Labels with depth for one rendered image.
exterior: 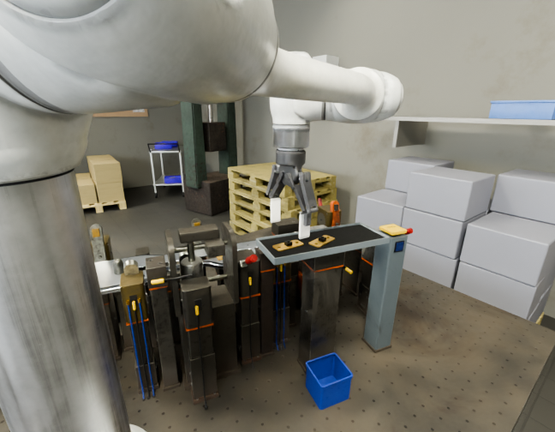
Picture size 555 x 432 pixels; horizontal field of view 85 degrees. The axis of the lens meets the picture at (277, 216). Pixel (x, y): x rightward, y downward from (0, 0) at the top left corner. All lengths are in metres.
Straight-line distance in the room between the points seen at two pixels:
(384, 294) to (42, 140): 1.00
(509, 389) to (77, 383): 1.19
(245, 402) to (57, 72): 0.96
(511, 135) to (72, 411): 3.01
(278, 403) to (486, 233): 1.54
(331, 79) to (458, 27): 2.82
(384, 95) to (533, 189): 1.81
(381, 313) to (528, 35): 2.46
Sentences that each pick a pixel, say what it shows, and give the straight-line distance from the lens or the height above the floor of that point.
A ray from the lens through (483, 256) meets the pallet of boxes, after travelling 2.17.
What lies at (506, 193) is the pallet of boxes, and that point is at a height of 1.03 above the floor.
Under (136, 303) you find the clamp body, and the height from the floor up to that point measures 1.01.
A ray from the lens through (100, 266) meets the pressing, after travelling 1.22.
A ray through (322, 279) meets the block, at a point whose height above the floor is 1.05.
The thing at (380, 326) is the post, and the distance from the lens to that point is 1.17.
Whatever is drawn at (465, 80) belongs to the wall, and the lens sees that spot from 3.19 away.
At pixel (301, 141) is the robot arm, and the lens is 0.73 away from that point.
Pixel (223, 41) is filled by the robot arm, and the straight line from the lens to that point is 0.19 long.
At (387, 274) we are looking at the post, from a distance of 1.06.
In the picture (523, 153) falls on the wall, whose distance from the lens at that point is 3.04.
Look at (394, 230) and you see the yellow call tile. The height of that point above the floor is 1.16.
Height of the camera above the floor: 1.51
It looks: 19 degrees down
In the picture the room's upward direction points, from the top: 1 degrees clockwise
